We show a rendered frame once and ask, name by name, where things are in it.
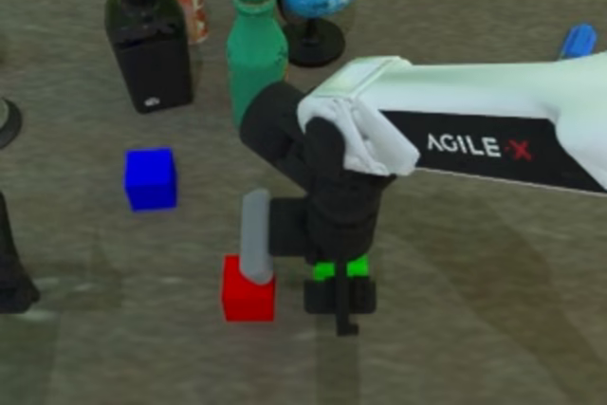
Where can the green object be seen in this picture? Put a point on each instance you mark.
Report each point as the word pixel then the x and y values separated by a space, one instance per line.
pixel 325 271

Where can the red cube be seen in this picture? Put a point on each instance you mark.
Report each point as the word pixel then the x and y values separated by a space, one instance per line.
pixel 246 301

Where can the blue cube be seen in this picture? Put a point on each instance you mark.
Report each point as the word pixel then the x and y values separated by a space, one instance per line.
pixel 151 179

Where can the green bottle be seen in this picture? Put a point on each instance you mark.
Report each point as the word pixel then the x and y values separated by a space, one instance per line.
pixel 251 59

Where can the black square bottle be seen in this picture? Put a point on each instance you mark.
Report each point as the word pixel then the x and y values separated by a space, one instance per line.
pixel 152 68

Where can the black flared object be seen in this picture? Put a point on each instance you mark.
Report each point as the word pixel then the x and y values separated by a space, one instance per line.
pixel 12 277

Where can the black round base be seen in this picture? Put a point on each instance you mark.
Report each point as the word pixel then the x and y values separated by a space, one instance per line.
pixel 7 123

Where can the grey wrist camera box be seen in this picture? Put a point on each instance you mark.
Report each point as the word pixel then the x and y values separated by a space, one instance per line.
pixel 256 234

